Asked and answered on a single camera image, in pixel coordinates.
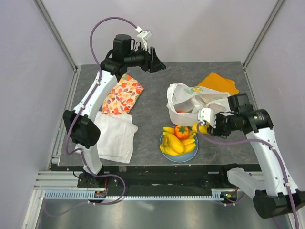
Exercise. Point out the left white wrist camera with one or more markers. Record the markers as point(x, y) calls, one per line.
point(143, 36)

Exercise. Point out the orange persimmon fruit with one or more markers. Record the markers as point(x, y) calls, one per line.
point(181, 132)

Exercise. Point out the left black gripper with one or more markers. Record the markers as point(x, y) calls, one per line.
point(153, 63)

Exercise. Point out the floral patterned cloth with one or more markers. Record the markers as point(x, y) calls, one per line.
point(121, 99)

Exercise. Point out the blue plate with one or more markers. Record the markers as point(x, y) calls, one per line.
point(183, 158)

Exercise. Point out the large yellow banana bunch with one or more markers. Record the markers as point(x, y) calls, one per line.
point(188, 143)

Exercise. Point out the white cloth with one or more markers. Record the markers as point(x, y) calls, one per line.
point(116, 139)

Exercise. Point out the orange cloth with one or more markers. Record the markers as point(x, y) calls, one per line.
point(216, 82)

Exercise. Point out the white plastic bag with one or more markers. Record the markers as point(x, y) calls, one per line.
point(193, 99)

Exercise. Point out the small yellow banana bunch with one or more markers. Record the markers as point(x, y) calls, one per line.
point(171, 131)

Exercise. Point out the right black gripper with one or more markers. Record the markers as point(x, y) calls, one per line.
point(217, 131)

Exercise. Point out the right aluminium frame post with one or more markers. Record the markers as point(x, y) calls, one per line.
point(263, 32)

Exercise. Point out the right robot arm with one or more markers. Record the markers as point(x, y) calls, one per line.
point(278, 194)

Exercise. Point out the left aluminium frame post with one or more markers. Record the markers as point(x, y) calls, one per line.
point(52, 27)

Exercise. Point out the light blue cable duct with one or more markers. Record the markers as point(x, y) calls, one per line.
point(94, 195)

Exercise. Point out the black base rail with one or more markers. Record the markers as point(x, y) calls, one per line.
point(136, 178)

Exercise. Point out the aluminium frame post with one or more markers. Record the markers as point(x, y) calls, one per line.
point(52, 27)
point(263, 32)

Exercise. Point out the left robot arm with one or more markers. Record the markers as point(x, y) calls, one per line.
point(79, 122)

